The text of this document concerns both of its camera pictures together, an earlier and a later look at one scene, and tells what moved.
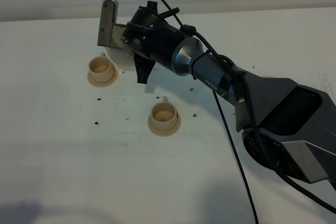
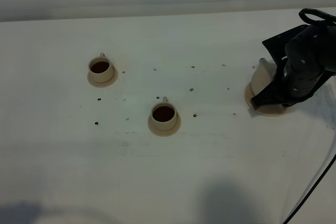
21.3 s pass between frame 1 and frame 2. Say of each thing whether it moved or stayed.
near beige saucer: stayed
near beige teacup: stayed
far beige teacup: stayed
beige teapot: moved
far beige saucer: stayed
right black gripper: moved
